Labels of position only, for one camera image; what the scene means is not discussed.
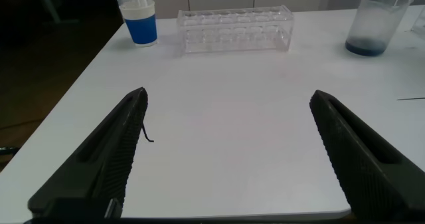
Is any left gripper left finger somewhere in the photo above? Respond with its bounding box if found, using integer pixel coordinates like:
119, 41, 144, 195
28, 86, 149, 224

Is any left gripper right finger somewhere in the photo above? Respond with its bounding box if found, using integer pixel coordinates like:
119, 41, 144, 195
309, 89, 425, 224

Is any clear glass beaker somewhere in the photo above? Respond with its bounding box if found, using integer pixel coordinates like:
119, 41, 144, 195
344, 0, 414, 57

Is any black loose thread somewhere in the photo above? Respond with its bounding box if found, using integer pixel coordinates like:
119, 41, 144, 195
141, 122, 155, 144

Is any metal floor leg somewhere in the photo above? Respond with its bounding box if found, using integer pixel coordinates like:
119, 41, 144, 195
0, 146, 21, 156

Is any blue white paper cup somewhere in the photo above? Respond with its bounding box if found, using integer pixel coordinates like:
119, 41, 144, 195
118, 0, 159, 48

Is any white standing desk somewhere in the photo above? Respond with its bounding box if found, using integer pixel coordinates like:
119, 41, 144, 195
35, 0, 64, 25

